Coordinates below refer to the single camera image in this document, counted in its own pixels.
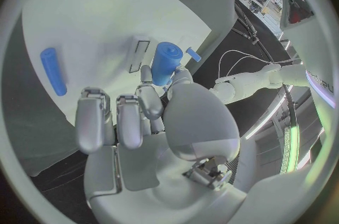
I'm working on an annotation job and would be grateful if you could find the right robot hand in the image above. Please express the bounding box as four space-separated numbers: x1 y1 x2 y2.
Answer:
74 64 247 224

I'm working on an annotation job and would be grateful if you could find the blue short cylinder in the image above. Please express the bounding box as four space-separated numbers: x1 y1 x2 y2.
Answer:
150 41 185 87

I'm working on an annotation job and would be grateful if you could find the white task board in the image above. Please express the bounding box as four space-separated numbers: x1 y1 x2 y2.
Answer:
1 0 237 177

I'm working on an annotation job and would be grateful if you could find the blue peg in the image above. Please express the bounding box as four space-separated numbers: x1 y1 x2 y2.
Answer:
185 47 203 63

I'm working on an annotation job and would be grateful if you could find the glowing light bar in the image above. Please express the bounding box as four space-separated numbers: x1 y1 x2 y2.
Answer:
280 122 302 175

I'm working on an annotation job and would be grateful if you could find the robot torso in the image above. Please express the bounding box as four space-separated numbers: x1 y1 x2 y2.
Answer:
279 0 339 111

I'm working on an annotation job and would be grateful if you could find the blue long cylinder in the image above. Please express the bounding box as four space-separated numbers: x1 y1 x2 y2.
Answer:
38 47 68 97

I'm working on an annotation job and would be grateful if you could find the white cable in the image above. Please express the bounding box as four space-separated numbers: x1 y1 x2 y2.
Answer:
227 56 295 77
218 50 273 79

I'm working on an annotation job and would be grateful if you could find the black braided cable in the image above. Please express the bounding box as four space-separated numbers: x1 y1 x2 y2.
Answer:
233 2 276 64

